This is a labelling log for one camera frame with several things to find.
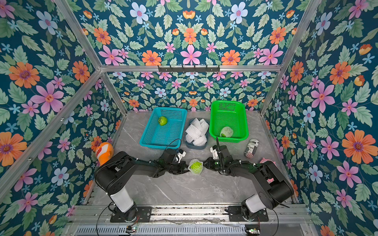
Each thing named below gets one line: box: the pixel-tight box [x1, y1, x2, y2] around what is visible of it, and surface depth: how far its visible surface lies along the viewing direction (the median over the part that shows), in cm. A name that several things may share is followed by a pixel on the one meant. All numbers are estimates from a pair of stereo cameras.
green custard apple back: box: [158, 116, 168, 126], surface depth 110 cm
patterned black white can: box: [244, 138, 260, 159], surface depth 97 cm
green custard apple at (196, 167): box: [190, 161, 203, 174], surface depth 86 cm
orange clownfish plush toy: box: [95, 142, 114, 167], surface depth 90 cm
